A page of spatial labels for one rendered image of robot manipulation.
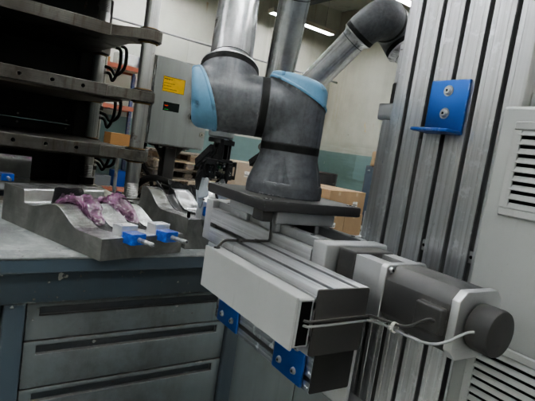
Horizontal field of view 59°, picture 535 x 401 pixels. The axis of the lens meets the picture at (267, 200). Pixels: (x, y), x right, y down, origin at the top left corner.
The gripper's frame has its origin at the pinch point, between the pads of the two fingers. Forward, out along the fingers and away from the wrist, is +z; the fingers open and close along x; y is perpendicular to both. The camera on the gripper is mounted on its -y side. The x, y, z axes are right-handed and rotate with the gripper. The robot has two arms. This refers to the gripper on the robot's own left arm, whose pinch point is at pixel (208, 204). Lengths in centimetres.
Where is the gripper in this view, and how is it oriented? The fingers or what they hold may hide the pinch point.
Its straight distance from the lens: 143.9
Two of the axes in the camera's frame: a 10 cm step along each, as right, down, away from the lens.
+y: 5.8, 1.7, -7.9
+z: -1.5, 9.8, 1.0
